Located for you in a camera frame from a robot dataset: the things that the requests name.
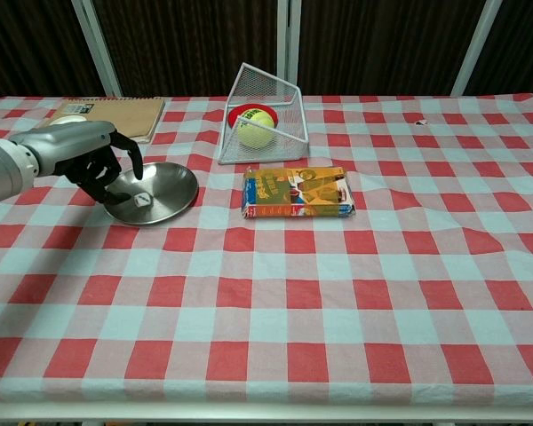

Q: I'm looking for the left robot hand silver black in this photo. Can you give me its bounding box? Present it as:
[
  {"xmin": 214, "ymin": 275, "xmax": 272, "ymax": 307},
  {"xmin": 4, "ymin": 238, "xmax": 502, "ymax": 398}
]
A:
[{"xmin": 34, "ymin": 121, "xmax": 145, "ymax": 206}]

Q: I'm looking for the white paper cup blue print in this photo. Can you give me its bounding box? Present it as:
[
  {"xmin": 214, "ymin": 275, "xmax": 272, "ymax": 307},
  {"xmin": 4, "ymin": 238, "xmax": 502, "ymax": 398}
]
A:
[{"xmin": 49, "ymin": 114, "xmax": 90, "ymax": 129}]

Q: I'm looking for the round steel plate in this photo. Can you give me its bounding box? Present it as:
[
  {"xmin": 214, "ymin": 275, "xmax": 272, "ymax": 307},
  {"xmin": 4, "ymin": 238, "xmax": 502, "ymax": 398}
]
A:
[{"xmin": 102, "ymin": 162, "xmax": 200, "ymax": 226}]

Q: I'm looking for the brown spiral notebook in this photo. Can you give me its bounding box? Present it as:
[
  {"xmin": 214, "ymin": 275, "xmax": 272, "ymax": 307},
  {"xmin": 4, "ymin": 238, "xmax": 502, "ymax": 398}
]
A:
[{"xmin": 39, "ymin": 95, "xmax": 167, "ymax": 146}]

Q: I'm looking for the red round dish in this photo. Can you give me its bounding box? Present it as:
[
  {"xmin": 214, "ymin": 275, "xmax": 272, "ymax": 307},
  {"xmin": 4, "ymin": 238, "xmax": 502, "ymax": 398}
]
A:
[{"xmin": 227, "ymin": 104, "xmax": 277, "ymax": 130}]

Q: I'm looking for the yellow tennis ball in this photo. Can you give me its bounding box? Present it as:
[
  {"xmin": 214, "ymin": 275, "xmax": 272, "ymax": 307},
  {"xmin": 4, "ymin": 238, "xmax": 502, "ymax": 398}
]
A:
[{"xmin": 236, "ymin": 109, "xmax": 276, "ymax": 149}]

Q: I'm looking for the colourful orange snack box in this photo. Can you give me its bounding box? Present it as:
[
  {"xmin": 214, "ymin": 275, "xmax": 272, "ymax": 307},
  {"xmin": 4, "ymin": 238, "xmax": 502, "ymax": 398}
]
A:
[{"xmin": 241, "ymin": 166, "xmax": 357, "ymax": 220}]

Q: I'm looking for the red white checkered tablecloth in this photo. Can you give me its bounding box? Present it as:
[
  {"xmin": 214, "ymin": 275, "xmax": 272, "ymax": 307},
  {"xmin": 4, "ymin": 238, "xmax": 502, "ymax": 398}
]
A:
[{"xmin": 0, "ymin": 92, "xmax": 533, "ymax": 406}]

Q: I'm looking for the white metal frame post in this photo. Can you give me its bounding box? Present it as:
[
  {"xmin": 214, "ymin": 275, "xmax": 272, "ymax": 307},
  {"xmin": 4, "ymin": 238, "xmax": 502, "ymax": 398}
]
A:
[
  {"xmin": 449, "ymin": 0, "xmax": 504, "ymax": 96},
  {"xmin": 70, "ymin": 0, "xmax": 123, "ymax": 97},
  {"xmin": 276, "ymin": 0, "xmax": 303, "ymax": 97}
]

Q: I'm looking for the white wire mesh basket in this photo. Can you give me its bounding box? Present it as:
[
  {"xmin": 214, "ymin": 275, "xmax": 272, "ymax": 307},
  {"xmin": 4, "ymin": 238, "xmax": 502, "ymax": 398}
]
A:
[{"xmin": 217, "ymin": 62, "xmax": 311, "ymax": 166}]

